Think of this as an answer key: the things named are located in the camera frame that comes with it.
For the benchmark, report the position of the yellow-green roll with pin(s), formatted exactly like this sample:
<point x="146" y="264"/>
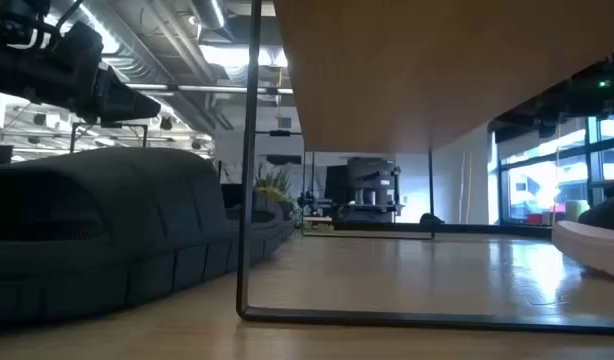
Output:
<point x="577" y="211"/>

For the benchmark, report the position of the black dome object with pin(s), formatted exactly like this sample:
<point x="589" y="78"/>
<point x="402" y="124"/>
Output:
<point x="431" y="219"/>

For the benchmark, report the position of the red background object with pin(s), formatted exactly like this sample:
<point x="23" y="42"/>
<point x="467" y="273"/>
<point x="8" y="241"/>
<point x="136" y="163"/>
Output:
<point x="536" y="218"/>

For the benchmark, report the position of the wooden shelf with black frame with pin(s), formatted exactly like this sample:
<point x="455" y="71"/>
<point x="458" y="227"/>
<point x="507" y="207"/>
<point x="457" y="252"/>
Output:
<point x="412" y="75"/>

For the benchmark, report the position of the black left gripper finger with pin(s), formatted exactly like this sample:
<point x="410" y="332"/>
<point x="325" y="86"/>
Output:
<point x="124" y="102"/>

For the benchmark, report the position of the potted green succulent plant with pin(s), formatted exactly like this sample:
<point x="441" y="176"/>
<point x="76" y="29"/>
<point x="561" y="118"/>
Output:
<point x="274" y="187"/>

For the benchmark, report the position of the black rubber slide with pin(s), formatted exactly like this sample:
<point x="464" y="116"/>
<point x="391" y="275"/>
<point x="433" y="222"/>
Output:
<point x="609" y="215"/>
<point x="137" y="225"/>

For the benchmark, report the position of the black background machine cabinet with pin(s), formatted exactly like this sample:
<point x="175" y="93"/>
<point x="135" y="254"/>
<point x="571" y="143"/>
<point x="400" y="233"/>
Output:
<point x="367" y="182"/>

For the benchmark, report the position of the black aluminium table frame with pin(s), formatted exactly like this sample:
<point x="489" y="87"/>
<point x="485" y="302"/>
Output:
<point x="487" y="229"/>

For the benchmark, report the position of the pink rubber slide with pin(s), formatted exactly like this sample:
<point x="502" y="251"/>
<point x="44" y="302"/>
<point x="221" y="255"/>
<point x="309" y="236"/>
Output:
<point x="587" y="245"/>

